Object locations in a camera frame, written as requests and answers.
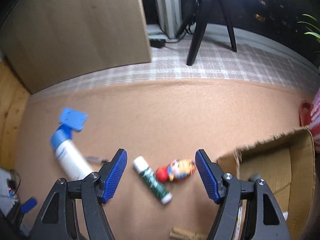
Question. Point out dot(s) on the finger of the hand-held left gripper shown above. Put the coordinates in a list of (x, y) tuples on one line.
[(28, 205)]

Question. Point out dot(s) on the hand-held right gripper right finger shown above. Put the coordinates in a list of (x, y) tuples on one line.
[(207, 177)]

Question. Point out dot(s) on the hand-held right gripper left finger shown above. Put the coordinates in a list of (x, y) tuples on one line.
[(112, 177)]

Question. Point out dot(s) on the green white glue stick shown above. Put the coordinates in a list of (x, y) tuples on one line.
[(150, 180)]

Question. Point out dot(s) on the white blue-capped sunscreen bottle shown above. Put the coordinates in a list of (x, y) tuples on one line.
[(70, 160)]

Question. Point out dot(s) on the brown cardboard box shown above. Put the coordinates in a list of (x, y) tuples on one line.
[(265, 167)]

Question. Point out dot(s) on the wooden clothespin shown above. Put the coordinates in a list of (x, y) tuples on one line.
[(182, 233)]

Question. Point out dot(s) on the blue phone stand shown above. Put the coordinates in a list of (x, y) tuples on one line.
[(72, 118)]

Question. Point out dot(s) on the white power strip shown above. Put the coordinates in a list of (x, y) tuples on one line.
[(5, 180)]

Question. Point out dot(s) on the pine wood plank panel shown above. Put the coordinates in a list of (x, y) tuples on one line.
[(10, 110)]

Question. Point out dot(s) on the red pot saucer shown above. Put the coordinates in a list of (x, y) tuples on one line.
[(301, 120)]

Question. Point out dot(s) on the grey plaid floor mat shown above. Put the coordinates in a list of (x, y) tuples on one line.
[(212, 65)]

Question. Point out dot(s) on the black tripod stand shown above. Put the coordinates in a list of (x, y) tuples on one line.
[(197, 42)]

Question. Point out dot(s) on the black power brick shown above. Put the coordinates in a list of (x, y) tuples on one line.
[(157, 42)]

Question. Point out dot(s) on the large light wooden board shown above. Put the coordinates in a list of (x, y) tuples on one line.
[(75, 30)]

